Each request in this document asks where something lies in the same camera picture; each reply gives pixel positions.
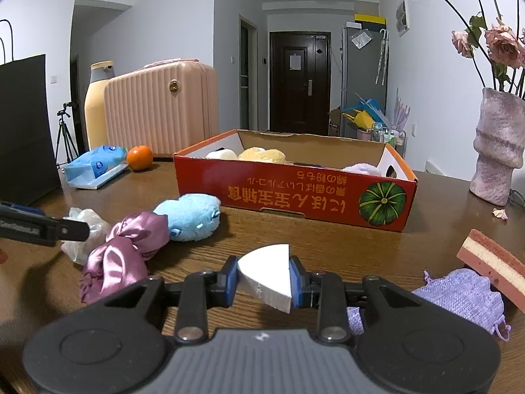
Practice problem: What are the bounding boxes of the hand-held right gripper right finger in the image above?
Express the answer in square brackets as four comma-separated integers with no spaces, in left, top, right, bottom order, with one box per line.
[288,255,424,344]

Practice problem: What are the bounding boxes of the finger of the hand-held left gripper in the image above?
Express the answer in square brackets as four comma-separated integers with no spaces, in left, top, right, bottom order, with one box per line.
[0,201,91,248]

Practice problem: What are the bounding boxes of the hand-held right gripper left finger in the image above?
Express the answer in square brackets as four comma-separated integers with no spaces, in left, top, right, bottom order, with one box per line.
[104,255,239,344]

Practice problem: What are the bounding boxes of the white foam wedge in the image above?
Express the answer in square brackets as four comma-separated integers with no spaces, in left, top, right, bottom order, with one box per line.
[237,243,293,313]

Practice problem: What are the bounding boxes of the white plastic bag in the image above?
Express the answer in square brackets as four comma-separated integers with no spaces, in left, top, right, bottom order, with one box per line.
[61,207,111,265]

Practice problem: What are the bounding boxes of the light blue plush toy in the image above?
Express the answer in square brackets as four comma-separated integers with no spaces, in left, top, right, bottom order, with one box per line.
[154,194,222,242]

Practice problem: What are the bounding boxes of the purple satin scrunchie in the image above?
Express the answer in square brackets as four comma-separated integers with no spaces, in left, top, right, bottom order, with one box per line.
[80,210,171,304]

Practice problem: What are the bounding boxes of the orange pumpkin print cardboard box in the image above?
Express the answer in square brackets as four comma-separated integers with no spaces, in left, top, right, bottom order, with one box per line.
[173,129,419,232]

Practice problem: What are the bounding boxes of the lavender fluffy plush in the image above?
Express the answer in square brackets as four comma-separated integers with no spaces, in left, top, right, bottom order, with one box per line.
[342,163,382,177]

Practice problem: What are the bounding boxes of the yellow and white plush toy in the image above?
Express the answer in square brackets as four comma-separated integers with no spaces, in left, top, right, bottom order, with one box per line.
[238,146,286,163]

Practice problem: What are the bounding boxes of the purple knit pouch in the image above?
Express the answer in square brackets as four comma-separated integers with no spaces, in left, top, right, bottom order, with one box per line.
[346,269,513,342]

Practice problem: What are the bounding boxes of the pink layered sponge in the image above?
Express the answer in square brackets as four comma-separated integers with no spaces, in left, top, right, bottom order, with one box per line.
[456,229,525,292]

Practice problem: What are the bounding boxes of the blue tissue pack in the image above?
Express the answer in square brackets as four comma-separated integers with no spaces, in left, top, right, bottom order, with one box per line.
[63,144,129,190]

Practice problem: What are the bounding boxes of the black paper bag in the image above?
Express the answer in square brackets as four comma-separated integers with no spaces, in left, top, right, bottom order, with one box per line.
[0,20,62,208]

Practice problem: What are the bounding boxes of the orange fruit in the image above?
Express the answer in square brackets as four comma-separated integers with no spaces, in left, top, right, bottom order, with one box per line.
[126,145,154,171]

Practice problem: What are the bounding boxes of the pink ribbed suitcase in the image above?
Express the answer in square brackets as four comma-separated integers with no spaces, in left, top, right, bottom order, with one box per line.
[104,58,218,159]

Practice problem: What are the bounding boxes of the blue and yellow bags pile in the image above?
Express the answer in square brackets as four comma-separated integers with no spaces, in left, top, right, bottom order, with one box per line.
[342,98,388,130]

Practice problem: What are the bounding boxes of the dark wooden door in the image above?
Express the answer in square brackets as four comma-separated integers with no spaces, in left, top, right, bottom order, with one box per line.
[269,32,331,135]

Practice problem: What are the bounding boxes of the purple dried flower bunch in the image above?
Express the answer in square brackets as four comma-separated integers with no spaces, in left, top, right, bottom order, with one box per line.
[391,88,411,130]

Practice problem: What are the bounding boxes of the interior doorway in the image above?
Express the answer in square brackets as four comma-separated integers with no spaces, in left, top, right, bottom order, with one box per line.
[239,14,259,130]

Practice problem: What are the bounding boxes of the grey refrigerator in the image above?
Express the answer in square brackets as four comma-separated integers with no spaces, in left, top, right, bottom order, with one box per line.
[342,25,388,116]

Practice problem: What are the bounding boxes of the hanging white umbrellas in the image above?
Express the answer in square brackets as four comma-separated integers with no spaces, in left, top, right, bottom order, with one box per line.
[375,29,389,87]

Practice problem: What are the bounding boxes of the purple textured vase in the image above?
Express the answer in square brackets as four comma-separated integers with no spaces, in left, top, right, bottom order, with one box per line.
[470,87,525,207]

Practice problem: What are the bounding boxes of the dried pink roses bouquet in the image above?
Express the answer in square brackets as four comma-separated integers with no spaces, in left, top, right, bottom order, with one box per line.
[401,0,525,99]

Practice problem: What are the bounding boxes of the black camera tripod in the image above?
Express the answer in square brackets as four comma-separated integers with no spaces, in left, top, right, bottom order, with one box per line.
[55,102,78,169]

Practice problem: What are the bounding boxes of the wire trolley with bottles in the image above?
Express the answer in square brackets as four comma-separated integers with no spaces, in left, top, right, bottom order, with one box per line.
[371,122,407,159]

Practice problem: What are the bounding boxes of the wall poster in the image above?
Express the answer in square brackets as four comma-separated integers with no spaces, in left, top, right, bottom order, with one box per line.
[396,0,410,37]

